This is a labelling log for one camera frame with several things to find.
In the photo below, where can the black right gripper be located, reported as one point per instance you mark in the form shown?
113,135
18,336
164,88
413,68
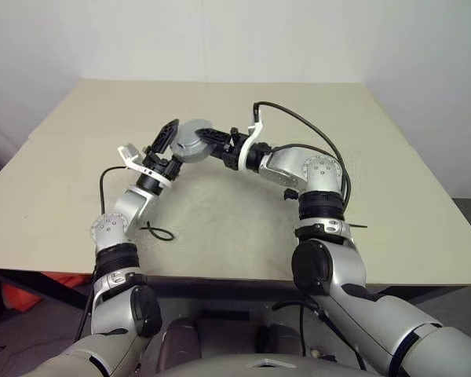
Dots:
231,153

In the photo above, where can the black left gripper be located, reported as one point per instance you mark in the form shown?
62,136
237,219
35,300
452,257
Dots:
161,165

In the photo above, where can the grey notched motor lid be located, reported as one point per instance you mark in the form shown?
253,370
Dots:
190,131

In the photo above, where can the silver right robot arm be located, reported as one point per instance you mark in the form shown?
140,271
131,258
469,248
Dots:
290,165

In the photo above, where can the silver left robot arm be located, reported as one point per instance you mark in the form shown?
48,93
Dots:
131,204

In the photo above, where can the dark rounded shape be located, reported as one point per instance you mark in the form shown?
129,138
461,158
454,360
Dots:
180,341

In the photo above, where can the orange fabric bundle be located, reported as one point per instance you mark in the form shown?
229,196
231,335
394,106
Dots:
15,298

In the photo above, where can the grey robot torso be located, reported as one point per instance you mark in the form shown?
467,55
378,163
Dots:
259,367

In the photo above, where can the small white knob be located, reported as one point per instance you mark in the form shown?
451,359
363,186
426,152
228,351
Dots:
316,353

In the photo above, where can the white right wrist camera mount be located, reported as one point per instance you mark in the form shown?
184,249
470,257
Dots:
242,159

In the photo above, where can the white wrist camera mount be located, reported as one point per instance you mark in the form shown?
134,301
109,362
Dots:
128,152
242,159

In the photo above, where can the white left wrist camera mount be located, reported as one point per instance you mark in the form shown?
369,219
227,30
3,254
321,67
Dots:
128,152

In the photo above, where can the black table frame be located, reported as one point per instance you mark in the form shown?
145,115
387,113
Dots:
220,290

